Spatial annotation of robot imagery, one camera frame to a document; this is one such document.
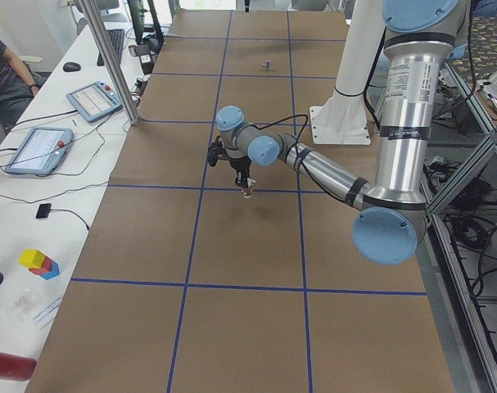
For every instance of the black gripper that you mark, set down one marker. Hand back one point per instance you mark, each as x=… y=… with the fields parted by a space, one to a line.
x=240 y=165

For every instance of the white brass PPR valve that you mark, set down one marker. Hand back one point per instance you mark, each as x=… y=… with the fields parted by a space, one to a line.
x=247 y=192

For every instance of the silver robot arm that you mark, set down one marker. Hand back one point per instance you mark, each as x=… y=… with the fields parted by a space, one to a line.
x=390 y=225

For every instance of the far teach pendant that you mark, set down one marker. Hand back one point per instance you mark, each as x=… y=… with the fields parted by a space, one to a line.
x=95 y=101

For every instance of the teach pendant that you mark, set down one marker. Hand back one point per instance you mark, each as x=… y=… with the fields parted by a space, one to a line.
x=41 y=152
x=95 y=101

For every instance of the black keyboard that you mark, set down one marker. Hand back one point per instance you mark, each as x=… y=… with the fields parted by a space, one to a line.
x=116 y=37

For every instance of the small black box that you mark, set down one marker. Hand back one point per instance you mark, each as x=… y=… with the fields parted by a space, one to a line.
x=43 y=211

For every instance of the near teach pendant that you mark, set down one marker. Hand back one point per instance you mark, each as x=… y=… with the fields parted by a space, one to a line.
x=41 y=152

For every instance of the black computer mouse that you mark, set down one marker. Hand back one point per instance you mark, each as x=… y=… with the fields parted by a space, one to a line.
x=71 y=66

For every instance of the blue block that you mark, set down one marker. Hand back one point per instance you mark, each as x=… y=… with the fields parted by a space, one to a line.
x=52 y=273

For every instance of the red block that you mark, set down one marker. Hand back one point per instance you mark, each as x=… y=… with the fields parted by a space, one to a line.
x=45 y=268

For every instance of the yellow block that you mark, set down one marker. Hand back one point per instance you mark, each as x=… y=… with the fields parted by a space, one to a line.
x=32 y=259

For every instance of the seated person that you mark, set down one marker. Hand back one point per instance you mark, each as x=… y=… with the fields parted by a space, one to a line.
x=18 y=87

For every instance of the clear plastic bag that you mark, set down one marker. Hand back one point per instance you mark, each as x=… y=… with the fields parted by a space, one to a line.
x=22 y=306

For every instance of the red cylinder bottle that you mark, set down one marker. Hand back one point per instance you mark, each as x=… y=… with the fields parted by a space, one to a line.
x=16 y=368

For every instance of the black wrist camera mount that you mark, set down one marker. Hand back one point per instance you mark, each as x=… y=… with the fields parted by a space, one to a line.
x=216 y=151

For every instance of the white pedestal column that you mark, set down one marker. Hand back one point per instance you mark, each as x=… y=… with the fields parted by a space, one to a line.
x=342 y=119

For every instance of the circuit board with wires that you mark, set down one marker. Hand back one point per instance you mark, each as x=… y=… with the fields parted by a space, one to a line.
x=138 y=89

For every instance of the aluminium frame post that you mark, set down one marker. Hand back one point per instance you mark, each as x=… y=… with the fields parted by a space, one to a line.
x=98 y=29

